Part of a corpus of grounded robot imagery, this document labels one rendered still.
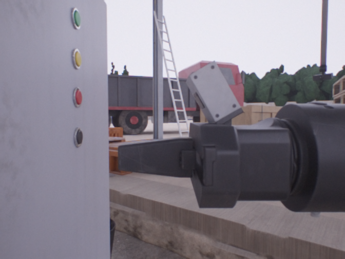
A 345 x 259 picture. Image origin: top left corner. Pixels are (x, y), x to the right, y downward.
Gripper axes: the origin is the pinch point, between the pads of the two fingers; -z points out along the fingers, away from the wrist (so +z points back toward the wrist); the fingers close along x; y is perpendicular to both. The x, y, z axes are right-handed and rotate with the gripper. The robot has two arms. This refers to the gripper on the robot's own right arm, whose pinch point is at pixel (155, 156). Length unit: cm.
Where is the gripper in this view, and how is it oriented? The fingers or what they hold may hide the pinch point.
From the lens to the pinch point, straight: 21.2
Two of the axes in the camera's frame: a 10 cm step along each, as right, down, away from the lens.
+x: 0.0, 0.5, -10.0
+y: 0.0, 10.0, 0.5
